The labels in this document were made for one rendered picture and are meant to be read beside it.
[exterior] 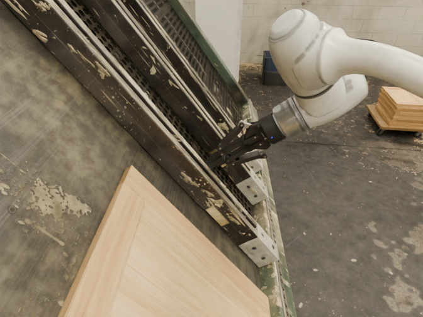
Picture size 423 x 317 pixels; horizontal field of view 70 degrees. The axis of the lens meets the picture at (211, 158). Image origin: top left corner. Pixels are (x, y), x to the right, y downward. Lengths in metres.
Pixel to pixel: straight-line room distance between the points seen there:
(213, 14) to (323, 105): 3.70
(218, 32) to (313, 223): 2.86
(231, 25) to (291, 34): 3.76
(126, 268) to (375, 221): 2.34
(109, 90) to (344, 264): 1.95
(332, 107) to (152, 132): 0.41
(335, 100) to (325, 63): 0.14
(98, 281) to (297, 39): 0.50
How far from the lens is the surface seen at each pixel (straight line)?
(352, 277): 2.26
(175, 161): 0.75
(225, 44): 4.39
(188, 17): 1.87
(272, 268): 1.01
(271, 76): 4.87
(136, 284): 0.54
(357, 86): 0.74
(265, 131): 0.75
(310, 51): 0.60
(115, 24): 0.96
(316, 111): 0.72
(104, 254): 0.51
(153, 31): 1.13
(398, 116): 3.81
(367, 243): 2.50
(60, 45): 0.70
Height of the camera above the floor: 1.71
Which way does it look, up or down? 34 degrees down
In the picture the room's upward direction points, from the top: straight up
